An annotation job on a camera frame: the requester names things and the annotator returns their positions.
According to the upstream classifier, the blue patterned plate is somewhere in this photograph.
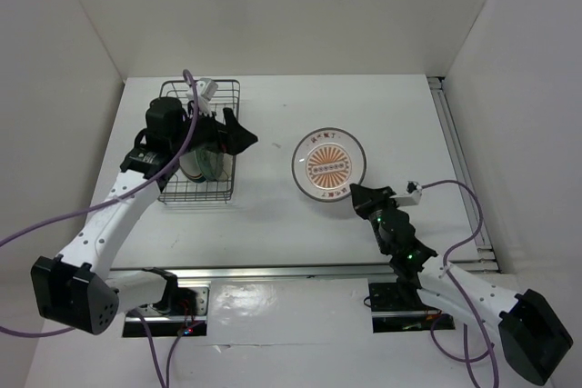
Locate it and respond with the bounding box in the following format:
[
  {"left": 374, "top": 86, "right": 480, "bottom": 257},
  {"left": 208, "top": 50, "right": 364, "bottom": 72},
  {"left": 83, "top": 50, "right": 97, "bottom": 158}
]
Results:
[{"left": 196, "top": 148, "right": 224, "bottom": 182}]

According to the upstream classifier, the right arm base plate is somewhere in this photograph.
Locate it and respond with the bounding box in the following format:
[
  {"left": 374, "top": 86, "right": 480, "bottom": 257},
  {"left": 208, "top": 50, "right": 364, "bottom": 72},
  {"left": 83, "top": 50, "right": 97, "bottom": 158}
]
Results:
[{"left": 363, "top": 282, "right": 443, "bottom": 333}]

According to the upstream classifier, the orange sunburst plate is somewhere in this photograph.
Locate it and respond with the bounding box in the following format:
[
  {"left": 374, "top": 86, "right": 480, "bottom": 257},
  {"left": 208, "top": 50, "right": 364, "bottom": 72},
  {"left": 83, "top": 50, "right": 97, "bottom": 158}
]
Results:
[{"left": 291, "top": 127, "right": 367, "bottom": 203}]

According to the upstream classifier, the grey wire dish rack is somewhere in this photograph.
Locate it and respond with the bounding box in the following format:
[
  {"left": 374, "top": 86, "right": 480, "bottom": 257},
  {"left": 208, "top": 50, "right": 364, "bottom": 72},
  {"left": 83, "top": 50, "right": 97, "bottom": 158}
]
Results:
[{"left": 158, "top": 79, "right": 240, "bottom": 204}]

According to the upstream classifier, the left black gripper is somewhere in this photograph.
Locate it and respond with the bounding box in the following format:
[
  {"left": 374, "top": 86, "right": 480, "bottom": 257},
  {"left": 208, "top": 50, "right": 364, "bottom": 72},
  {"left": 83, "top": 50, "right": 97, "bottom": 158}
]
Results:
[{"left": 170, "top": 102, "right": 256, "bottom": 155}]

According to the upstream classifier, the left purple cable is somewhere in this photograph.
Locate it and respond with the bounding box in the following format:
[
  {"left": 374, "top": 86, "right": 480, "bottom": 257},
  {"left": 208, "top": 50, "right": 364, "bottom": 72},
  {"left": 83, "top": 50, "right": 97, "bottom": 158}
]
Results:
[{"left": 0, "top": 68, "right": 204, "bottom": 388}]

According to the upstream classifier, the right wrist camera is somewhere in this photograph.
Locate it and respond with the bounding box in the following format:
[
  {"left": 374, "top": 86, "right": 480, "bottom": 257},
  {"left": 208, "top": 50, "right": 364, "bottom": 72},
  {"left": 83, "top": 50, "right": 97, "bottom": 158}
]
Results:
[{"left": 392, "top": 181, "right": 423, "bottom": 207}]

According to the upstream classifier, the clear glass plate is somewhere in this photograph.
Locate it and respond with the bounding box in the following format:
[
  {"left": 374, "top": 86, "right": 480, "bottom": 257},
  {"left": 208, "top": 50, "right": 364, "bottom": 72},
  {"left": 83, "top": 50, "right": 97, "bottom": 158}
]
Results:
[{"left": 221, "top": 154, "right": 234, "bottom": 180}]

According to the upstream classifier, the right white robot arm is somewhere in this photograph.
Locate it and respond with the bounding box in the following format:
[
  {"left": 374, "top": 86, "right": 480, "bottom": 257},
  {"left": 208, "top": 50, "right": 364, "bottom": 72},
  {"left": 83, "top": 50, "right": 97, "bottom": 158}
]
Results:
[{"left": 349, "top": 182, "right": 573, "bottom": 386}]

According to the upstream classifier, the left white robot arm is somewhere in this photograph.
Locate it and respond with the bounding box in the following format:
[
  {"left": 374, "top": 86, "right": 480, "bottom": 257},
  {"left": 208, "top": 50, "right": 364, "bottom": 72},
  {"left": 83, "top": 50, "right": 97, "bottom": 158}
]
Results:
[{"left": 31, "top": 75, "right": 258, "bottom": 335}]

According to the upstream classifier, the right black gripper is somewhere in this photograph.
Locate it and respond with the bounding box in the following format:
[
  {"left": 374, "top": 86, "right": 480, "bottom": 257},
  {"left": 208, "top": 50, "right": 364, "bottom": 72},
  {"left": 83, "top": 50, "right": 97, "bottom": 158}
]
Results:
[{"left": 349, "top": 183, "right": 399, "bottom": 254}]

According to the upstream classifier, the aluminium frame rail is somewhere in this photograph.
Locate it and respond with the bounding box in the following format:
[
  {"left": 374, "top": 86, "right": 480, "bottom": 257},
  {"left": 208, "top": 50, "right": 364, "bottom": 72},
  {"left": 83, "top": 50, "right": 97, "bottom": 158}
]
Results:
[{"left": 106, "top": 75, "right": 501, "bottom": 281}]

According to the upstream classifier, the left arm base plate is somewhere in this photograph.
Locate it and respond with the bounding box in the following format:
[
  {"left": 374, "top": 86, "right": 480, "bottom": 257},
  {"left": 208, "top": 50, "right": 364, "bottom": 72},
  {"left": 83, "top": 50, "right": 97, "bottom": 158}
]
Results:
[{"left": 135, "top": 284, "right": 210, "bottom": 338}]

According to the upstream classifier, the green red rimmed plate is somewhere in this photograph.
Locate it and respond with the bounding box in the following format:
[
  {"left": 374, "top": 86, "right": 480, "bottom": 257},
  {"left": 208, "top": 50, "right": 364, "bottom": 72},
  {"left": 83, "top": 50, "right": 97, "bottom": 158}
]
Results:
[{"left": 179, "top": 152, "right": 206, "bottom": 184}]

